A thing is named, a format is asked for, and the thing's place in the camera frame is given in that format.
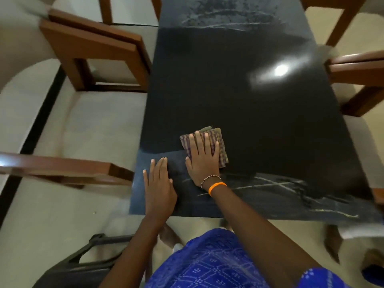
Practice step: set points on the orange wristband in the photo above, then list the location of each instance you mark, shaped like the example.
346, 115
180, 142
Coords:
216, 185

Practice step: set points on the person's left little finger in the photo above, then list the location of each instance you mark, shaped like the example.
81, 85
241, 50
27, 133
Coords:
146, 178

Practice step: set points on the person's right thumb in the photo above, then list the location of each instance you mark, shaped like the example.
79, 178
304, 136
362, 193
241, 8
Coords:
189, 164

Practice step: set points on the person's left thumb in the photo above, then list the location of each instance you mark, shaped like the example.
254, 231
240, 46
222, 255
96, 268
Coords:
171, 184

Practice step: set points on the person's right little finger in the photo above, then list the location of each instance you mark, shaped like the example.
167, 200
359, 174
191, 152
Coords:
216, 150

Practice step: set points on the person's right forearm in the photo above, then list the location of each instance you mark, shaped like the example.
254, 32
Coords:
258, 233

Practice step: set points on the black plastic chair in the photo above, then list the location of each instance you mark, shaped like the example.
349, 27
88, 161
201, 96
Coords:
81, 269

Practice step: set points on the brown wooden chair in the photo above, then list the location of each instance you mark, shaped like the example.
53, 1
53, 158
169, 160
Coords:
60, 169
342, 17
357, 71
90, 41

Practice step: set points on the person's left forearm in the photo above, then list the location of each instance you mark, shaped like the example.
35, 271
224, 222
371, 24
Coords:
132, 254

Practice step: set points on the person's right hand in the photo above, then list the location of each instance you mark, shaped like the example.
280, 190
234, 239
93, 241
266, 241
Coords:
204, 167

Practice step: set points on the blue patterned garment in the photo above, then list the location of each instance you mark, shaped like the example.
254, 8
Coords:
210, 263

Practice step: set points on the checked brown cleaning cloth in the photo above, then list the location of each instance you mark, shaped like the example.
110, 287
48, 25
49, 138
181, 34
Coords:
222, 146

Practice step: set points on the person's left hand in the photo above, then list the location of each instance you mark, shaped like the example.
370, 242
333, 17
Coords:
159, 196

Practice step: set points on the person's right middle finger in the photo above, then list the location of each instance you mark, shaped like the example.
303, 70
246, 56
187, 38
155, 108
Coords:
199, 143

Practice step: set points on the person's left middle finger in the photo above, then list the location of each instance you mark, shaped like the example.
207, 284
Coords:
158, 170

